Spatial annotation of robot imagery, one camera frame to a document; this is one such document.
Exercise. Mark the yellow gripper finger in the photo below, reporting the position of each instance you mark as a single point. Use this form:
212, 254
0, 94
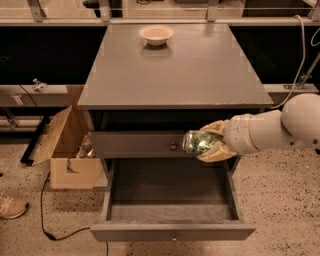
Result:
218, 152
216, 127

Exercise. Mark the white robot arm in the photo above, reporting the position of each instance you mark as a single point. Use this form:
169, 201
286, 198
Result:
296, 126

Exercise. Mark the grey drawer cabinet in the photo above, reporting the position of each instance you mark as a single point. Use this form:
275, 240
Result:
200, 75

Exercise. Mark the open grey middle drawer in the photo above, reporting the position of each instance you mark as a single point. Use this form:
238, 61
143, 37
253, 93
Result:
180, 199

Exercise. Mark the closed grey top drawer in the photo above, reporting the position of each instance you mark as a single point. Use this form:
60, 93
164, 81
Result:
157, 144

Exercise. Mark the right low grey bench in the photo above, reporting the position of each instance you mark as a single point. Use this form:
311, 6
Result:
281, 93

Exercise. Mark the low grey bench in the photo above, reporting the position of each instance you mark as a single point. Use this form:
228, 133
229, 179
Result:
52, 96
281, 93

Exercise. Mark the white paper bowl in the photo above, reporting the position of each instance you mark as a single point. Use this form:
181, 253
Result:
156, 35

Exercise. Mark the items in cardboard box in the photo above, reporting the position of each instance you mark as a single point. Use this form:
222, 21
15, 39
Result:
86, 150

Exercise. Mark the open cardboard box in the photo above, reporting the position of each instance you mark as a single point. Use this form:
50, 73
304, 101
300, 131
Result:
61, 144

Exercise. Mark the small clear plastic object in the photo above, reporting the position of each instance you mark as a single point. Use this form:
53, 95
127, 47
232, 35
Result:
39, 86

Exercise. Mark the left low grey bench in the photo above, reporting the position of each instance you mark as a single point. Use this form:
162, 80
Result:
52, 96

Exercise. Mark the tan sneaker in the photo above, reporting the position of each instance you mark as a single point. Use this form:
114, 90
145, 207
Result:
11, 208

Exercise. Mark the metal railing frame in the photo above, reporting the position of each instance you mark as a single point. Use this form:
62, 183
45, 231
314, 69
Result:
231, 12

